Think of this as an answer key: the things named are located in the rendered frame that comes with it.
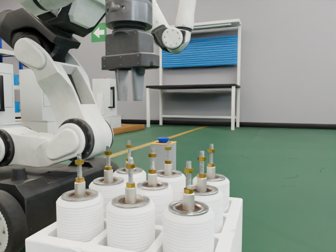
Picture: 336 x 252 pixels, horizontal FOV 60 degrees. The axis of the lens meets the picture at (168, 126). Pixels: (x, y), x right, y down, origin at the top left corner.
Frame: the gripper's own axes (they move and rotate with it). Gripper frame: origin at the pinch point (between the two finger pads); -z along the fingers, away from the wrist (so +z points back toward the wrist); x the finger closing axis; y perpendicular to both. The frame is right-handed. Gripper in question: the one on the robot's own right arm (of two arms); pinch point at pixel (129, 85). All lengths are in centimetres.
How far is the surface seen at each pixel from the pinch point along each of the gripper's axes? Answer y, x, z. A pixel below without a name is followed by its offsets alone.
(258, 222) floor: 63, 12, -48
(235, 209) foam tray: 24.5, 14.1, -30.0
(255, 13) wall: 503, -92, 157
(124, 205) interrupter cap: -2.8, 0.7, -22.7
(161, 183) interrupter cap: 13.4, -0.8, -22.8
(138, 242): -2.9, 3.9, -29.1
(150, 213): -0.3, 4.7, -24.3
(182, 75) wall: 482, -230, 51
